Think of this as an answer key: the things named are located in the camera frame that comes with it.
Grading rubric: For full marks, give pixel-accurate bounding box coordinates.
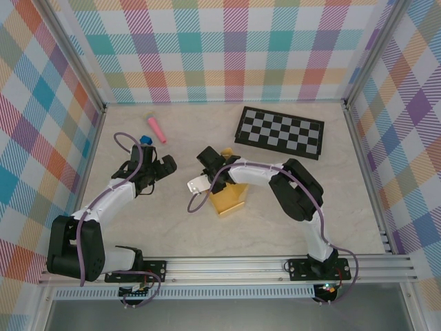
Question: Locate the white slotted cable duct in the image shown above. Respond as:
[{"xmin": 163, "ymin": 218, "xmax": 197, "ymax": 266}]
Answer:
[{"xmin": 53, "ymin": 285, "xmax": 317, "ymax": 300}]

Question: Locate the aluminium frame post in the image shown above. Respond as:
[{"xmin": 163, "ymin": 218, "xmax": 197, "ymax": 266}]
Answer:
[
  {"xmin": 40, "ymin": 0, "xmax": 108, "ymax": 114},
  {"xmin": 343, "ymin": 0, "xmax": 411, "ymax": 108}
]

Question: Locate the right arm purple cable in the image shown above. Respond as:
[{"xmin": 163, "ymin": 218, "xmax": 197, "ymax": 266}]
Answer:
[{"xmin": 186, "ymin": 161, "xmax": 360, "ymax": 306}]

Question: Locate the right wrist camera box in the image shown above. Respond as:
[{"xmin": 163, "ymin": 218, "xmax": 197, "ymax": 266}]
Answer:
[{"xmin": 185, "ymin": 174, "xmax": 212, "ymax": 193}]

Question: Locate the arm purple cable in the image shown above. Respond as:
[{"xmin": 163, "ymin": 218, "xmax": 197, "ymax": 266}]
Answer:
[
  {"xmin": 78, "ymin": 132, "xmax": 161, "ymax": 310},
  {"xmin": 186, "ymin": 161, "xmax": 360, "ymax": 306}
]

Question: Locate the aluminium side rail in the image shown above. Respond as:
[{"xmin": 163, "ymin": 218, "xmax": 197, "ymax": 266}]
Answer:
[
  {"xmin": 60, "ymin": 103, "xmax": 108, "ymax": 259},
  {"xmin": 342, "ymin": 101, "xmax": 397, "ymax": 256}
]

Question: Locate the black grey checkerboard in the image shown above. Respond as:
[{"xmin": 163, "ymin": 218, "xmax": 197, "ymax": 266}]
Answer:
[{"xmin": 234, "ymin": 106, "xmax": 325, "ymax": 160}]

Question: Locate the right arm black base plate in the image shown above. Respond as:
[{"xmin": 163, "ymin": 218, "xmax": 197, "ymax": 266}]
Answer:
[{"xmin": 287, "ymin": 257, "xmax": 353, "ymax": 282}]

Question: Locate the yellow paper box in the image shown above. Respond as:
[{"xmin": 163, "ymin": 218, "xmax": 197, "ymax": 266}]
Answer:
[{"xmin": 209, "ymin": 147, "xmax": 252, "ymax": 219}]

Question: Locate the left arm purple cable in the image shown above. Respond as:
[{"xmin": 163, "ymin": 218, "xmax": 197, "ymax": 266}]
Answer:
[{"xmin": 78, "ymin": 132, "xmax": 161, "ymax": 310}]

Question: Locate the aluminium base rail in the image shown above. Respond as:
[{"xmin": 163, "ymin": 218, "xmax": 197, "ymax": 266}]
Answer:
[{"xmin": 37, "ymin": 254, "xmax": 420, "ymax": 286}]

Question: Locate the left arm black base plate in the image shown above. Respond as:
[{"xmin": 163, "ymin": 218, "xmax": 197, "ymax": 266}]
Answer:
[{"xmin": 104, "ymin": 259, "xmax": 169, "ymax": 284}]

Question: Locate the pink toy microphone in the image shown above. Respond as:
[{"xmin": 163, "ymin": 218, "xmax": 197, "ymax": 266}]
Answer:
[{"xmin": 143, "ymin": 110, "xmax": 168, "ymax": 144}]

